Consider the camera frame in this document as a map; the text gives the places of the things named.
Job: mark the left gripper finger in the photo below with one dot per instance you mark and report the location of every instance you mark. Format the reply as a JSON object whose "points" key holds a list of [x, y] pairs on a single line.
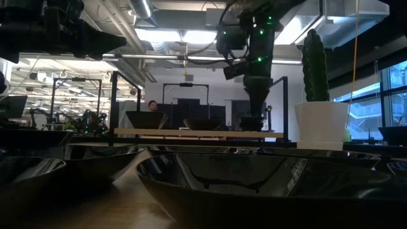
{"points": [[98, 43]]}

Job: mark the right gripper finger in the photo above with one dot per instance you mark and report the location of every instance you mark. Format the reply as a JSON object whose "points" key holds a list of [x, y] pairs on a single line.
{"points": [[252, 92], [264, 92]]}

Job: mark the black bowls rack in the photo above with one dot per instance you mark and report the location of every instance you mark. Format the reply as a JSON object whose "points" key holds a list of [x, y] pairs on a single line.
{"points": [[251, 127]]}

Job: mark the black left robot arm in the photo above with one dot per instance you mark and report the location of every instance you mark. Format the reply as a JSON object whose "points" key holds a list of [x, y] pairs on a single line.
{"points": [[19, 35]]}

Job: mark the dark cabinet panel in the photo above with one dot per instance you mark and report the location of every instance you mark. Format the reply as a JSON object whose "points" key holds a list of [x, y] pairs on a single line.
{"points": [[237, 111]]}

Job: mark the green cactus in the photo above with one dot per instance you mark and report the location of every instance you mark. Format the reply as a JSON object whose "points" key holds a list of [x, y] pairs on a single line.
{"points": [[314, 70]]}

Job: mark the bright ceiling light panel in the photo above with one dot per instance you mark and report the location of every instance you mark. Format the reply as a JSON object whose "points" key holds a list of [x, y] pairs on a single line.
{"points": [[159, 35]]}

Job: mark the grey ceiling box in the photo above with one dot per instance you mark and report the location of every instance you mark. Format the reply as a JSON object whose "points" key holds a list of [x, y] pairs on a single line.
{"points": [[213, 17]]}

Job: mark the black partition panel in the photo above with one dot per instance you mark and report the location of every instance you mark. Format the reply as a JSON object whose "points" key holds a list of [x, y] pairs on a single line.
{"points": [[190, 109]]}

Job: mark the white hexagonal plant pot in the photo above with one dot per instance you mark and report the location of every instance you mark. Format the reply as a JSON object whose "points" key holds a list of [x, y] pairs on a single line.
{"points": [[321, 127]]}

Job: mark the yellow ceiling pendant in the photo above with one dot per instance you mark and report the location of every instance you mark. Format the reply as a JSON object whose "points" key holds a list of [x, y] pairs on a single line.
{"points": [[186, 73]]}

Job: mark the black background robot station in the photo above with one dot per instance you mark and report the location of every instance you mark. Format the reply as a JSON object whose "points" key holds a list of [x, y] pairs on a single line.
{"points": [[82, 122]]}

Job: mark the person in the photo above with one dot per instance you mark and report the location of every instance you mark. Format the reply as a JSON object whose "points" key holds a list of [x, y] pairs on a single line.
{"points": [[152, 106]]}

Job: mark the dark computer monitor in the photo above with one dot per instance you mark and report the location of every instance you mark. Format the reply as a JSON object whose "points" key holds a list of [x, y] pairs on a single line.
{"points": [[12, 106]]}

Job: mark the small yellow-green object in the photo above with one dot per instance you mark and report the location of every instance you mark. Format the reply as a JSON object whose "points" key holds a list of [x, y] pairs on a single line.
{"points": [[346, 136]]}

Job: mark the large glass window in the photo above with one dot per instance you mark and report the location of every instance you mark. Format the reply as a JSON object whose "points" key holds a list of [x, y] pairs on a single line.
{"points": [[365, 117]]}

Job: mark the small black square plate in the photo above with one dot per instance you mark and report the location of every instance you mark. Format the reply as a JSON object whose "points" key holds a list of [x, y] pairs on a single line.
{"points": [[395, 136]]}

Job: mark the black camera stand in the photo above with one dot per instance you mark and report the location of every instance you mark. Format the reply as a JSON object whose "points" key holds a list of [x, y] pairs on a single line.
{"points": [[270, 109]]}

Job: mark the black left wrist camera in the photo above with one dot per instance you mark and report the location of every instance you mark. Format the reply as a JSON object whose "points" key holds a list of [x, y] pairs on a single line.
{"points": [[68, 8]]}

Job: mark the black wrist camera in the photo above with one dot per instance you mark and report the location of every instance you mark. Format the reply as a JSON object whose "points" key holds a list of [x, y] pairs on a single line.
{"points": [[232, 39], [68, 8]]}

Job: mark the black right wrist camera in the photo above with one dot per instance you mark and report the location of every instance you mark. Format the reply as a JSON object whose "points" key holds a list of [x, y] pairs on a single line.
{"points": [[232, 39]]}

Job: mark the black robot cell frame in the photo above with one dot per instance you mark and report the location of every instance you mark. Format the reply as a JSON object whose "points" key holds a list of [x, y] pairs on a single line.
{"points": [[186, 84], [79, 79]]}

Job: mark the wooden shelf with black frame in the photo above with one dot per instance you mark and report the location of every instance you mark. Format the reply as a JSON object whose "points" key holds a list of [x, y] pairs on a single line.
{"points": [[222, 133]]}

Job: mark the silver round ventilation duct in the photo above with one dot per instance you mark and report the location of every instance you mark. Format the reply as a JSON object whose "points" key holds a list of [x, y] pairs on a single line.
{"points": [[141, 8]]}

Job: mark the grey wall vent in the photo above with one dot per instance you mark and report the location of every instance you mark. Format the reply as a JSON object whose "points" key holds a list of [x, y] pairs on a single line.
{"points": [[189, 78]]}

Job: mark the large rectangular air duct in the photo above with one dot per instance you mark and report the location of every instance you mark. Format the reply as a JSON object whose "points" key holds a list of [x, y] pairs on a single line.
{"points": [[343, 19]]}

